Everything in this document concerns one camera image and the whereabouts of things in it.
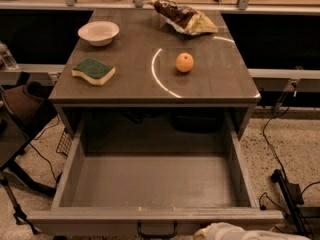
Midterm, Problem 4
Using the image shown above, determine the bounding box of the grey top drawer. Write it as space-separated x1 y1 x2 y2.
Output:
29 113 283 236

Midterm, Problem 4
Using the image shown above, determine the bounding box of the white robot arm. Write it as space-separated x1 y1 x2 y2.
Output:
193 222 310 240

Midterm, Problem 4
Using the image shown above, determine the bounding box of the grey cabinet with top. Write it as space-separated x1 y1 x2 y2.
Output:
50 8 260 134

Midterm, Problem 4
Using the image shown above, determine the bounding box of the orange fruit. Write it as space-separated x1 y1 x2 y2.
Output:
176 53 194 73

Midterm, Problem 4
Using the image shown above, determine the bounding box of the green yellow sponge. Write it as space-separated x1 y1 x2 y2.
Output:
71 58 116 86

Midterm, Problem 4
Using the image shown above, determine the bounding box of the brown yellow chip bag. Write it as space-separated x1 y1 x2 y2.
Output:
149 0 218 36

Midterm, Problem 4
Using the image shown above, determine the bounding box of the white ceramic bowl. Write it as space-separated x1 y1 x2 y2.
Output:
78 21 119 47

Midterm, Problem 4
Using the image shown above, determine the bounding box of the black tripod stand right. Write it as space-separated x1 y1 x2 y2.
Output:
271 169 320 239

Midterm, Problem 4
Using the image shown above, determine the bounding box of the clear plastic bottle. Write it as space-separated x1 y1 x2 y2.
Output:
0 41 18 70

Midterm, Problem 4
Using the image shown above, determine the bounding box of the black tripod leg left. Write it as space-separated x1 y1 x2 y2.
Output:
0 172 38 235

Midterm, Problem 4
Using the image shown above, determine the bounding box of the black wire rack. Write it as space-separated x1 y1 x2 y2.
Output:
56 129 72 157

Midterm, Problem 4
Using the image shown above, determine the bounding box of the black floor cable right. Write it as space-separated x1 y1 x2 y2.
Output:
261 107 291 178

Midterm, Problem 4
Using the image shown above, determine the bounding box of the black floor cable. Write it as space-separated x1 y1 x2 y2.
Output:
28 115 61 183
261 107 291 178

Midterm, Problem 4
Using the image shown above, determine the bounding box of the black drawer handle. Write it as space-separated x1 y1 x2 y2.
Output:
137 222 178 240

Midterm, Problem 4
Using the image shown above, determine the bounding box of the black floor cable left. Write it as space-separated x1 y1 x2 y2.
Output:
28 115 61 183

